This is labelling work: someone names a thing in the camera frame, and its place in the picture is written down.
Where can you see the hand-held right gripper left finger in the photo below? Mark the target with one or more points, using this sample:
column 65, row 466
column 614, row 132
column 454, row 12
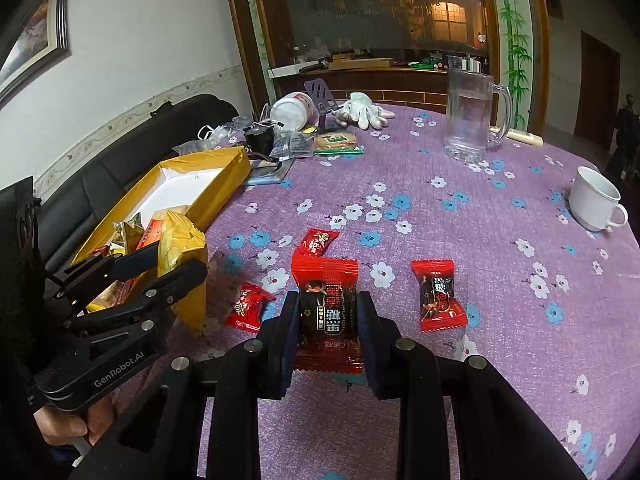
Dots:
column 287, row 345

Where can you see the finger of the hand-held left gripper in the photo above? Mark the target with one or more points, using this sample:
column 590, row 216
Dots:
column 115, row 267
column 170, row 287

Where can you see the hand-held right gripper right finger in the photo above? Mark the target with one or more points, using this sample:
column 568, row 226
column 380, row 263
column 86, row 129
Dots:
column 367, row 345

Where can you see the yellow snack packet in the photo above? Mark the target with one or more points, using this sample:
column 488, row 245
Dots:
column 182, row 245

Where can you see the red black candy packet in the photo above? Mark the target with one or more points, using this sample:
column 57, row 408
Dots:
column 327, row 305
column 437, row 295

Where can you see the yellow taped white box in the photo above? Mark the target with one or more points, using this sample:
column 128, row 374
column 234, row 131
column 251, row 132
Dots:
column 175, row 182

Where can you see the person's left hand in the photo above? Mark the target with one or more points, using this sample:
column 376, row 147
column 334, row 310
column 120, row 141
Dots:
column 65, row 425

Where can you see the gold foil snack packet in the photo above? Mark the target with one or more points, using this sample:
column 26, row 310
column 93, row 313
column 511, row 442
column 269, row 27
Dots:
column 125, row 234

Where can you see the orange snack packet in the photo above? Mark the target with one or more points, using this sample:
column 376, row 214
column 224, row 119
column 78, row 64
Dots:
column 150, row 232

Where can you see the small red candy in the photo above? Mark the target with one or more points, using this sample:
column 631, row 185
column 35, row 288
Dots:
column 247, row 307
column 315, row 242

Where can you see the black leather sofa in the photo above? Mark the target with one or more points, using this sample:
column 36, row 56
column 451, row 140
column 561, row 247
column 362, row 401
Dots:
column 100, row 180

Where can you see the clear plastic bag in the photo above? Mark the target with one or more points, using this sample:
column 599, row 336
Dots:
column 200, row 147

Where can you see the purple floral tablecloth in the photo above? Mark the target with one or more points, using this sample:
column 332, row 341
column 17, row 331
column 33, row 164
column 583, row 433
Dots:
column 450, row 220

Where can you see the blue grey pouch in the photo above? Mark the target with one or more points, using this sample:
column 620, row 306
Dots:
column 267, row 172

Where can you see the black round container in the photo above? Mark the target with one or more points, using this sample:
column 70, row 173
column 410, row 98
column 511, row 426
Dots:
column 259, row 137

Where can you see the clear bag of black parts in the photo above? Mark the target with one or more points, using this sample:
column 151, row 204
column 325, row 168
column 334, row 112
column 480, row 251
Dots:
column 292, row 145

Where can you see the green biscuit packet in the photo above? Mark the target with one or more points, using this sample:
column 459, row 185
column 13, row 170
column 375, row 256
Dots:
column 337, row 141

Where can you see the white plastic jar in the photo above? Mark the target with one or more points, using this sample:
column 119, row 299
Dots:
column 292, row 110

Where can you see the white gloves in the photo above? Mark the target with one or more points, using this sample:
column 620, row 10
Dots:
column 362, row 109

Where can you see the black slotted stand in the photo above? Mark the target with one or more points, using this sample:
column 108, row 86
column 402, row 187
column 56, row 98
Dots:
column 320, row 92

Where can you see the glass mug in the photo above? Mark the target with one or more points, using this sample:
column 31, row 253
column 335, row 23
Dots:
column 467, row 110

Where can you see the cream cylinder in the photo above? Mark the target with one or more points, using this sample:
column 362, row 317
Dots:
column 520, row 136

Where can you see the dark wooden cabinet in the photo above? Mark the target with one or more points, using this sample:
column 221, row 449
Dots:
column 380, row 85

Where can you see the white cup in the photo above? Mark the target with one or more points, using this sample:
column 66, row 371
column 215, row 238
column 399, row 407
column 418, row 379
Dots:
column 592, row 195

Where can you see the wooden board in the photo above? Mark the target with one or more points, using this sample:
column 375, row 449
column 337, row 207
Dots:
column 360, row 63

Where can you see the dark standing figure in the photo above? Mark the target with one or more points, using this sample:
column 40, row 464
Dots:
column 625, row 130

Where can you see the brown wooden door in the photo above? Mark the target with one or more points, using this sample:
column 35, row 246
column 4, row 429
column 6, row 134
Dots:
column 600, row 90

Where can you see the framed wall picture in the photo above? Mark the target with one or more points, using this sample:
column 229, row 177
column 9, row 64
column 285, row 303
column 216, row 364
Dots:
column 30, row 40

